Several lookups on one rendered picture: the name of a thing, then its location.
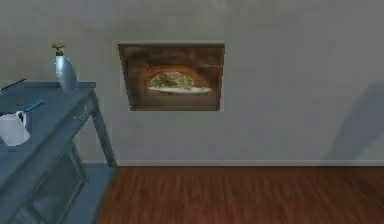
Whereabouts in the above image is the blue-grey side table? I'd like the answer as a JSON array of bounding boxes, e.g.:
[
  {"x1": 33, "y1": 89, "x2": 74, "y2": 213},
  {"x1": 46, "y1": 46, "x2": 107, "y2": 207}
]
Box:
[{"x1": 0, "y1": 81, "x2": 118, "y2": 224}]

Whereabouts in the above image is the blue pen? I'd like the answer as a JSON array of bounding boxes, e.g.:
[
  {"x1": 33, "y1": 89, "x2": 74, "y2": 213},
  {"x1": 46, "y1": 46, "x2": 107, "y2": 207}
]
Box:
[{"x1": 23, "y1": 99, "x2": 46, "y2": 114}]

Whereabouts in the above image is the white mug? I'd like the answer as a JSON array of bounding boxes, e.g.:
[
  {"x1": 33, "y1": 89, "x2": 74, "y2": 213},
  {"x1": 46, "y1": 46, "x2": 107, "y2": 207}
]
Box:
[{"x1": 0, "y1": 110, "x2": 32, "y2": 147}]

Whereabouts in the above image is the black pencil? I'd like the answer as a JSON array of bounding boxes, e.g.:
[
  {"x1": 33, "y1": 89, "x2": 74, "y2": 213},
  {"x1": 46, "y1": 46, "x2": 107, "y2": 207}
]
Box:
[{"x1": 0, "y1": 78, "x2": 27, "y2": 93}]

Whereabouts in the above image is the brown framed wall picture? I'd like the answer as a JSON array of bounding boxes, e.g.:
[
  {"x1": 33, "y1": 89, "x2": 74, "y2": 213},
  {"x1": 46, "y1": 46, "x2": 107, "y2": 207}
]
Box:
[{"x1": 117, "y1": 41, "x2": 226, "y2": 112}]

